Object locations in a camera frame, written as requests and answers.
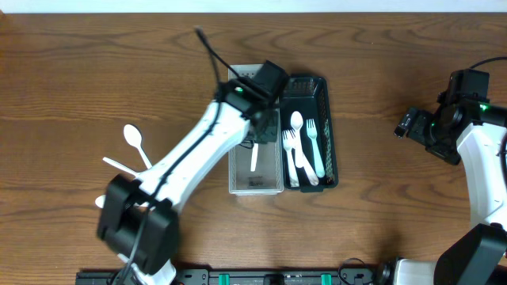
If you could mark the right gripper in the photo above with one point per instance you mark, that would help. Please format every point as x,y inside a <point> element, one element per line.
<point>416,131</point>

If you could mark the dark green plastic basket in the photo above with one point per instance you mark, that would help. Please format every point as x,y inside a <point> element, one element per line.
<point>309,96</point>

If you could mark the mint green plastic fork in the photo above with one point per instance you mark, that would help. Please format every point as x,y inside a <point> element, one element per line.
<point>313,135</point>

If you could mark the white plastic fork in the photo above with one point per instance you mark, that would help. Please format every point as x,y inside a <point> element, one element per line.
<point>311,175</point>
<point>288,147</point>

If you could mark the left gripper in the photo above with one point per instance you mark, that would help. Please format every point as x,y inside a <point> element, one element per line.
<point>271,132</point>

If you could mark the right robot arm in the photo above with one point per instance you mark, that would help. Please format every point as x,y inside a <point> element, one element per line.
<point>477,132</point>

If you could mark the clear plastic basket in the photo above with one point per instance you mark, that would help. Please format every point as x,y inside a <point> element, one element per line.
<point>266,180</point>

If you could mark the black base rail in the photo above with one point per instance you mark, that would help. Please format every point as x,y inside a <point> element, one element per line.
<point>345,274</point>

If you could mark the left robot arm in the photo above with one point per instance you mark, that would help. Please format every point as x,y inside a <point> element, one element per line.
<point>139,217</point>

